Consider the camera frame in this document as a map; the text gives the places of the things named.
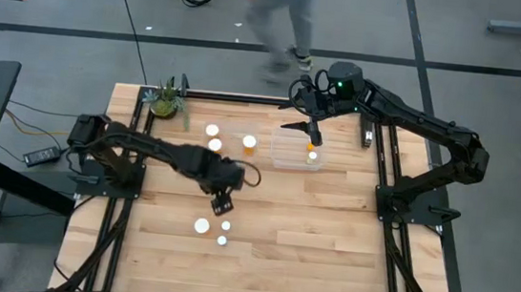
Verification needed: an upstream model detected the clear plastic bin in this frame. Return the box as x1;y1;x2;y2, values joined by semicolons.
198;119;263;167
267;126;328;174

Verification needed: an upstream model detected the large orange bottle red mark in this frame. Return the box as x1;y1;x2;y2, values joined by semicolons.
206;136;225;156

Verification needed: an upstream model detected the black power adapter brick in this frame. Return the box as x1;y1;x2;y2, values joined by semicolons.
22;141;63;171

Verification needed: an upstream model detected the green potted succulent plant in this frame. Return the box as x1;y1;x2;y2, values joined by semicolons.
138;73;196;134

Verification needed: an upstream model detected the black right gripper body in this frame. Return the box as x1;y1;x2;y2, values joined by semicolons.
296;85;342;150

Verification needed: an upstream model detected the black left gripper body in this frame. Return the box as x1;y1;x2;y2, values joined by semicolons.
200;178;244;219

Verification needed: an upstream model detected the black aluminium station frame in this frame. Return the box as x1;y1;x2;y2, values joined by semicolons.
48;64;475;292

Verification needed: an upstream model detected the black device white stripe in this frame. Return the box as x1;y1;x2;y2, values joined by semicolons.
358;116;377;150

